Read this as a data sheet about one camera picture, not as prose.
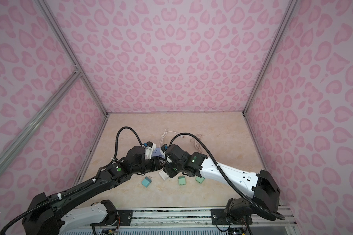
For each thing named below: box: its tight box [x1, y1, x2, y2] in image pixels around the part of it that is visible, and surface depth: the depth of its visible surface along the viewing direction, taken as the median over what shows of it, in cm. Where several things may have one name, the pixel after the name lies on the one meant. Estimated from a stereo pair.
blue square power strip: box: [151, 147, 166, 159], surface depth 72 cm
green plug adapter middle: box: [177, 175, 186, 186], surface depth 85 cm
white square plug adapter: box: [158, 169, 169, 181], surface depth 86 cm
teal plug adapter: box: [141, 175, 152, 188], surface depth 85 cm
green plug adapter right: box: [195, 176, 205, 185], surface depth 86 cm
